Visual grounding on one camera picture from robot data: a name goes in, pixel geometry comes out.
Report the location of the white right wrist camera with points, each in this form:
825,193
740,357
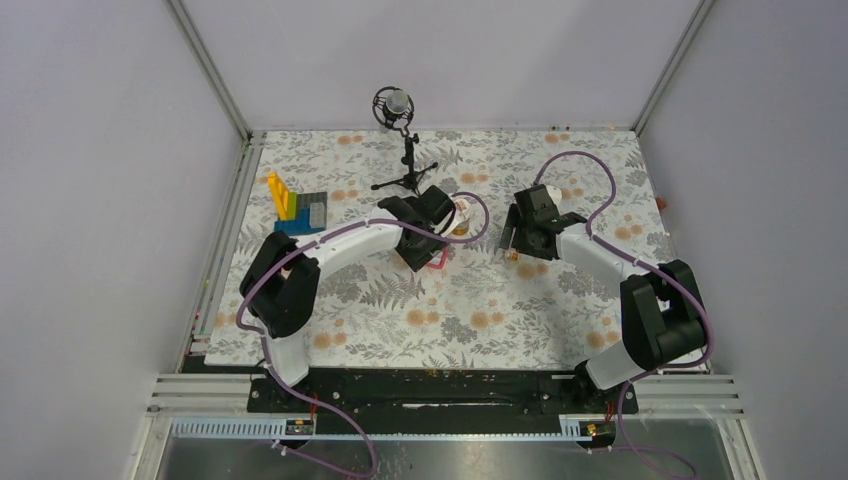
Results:
555,193

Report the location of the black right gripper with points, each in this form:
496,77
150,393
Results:
514,220

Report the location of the blue lego block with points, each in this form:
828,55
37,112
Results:
296,228

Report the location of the white pill bottle orange label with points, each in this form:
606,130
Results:
461,223

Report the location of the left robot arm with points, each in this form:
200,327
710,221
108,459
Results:
280,287

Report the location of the yellow lego block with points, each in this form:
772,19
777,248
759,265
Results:
284,199

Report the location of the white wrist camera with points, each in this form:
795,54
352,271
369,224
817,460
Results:
555,193
453,220

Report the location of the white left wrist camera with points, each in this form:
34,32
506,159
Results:
453,220

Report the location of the red pill organizer box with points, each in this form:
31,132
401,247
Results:
439,259

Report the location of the grey lego baseplate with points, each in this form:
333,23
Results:
312,208

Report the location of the grey microphone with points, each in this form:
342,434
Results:
393,109

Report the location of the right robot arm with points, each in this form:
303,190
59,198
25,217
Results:
662,318

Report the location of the floral patterned mat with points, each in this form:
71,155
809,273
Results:
479,310

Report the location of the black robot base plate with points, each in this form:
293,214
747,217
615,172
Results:
356,389

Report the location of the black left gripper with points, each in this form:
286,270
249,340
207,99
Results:
417,259

